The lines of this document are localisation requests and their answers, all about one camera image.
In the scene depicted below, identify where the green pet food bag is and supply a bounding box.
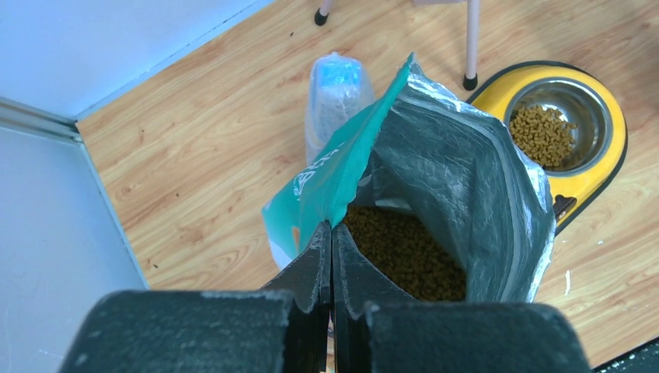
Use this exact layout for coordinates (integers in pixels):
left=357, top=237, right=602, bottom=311
left=262, top=54, right=556, bottom=302

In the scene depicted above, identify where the blue wrapped package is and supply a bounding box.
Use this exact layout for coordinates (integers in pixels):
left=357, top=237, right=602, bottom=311
left=305, top=52, right=375, bottom=164

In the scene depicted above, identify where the brown kibble in bowls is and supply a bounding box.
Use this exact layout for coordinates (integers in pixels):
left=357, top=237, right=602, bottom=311
left=509, top=105, right=577, bottom=168

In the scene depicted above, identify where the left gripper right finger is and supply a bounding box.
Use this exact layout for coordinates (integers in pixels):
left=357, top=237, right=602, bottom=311
left=332, top=225, right=590, bottom=372

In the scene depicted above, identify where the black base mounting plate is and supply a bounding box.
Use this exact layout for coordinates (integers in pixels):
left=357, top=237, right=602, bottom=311
left=593, top=337, right=659, bottom=373

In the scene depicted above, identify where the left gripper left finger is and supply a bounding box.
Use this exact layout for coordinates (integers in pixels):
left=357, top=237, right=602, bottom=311
left=61, top=222, right=331, bottom=372

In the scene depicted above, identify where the yellow double pet bowl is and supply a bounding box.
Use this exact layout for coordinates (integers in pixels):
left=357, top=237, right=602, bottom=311
left=466, top=61, right=628, bottom=232

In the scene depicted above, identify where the brown kibble inside bag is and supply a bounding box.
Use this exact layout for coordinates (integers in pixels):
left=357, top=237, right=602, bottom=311
left=343, top=206, right=466, bottom=302

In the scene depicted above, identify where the pink music stand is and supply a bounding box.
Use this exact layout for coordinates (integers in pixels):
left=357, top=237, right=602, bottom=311
left=314, top=0, right=483, bottom=92

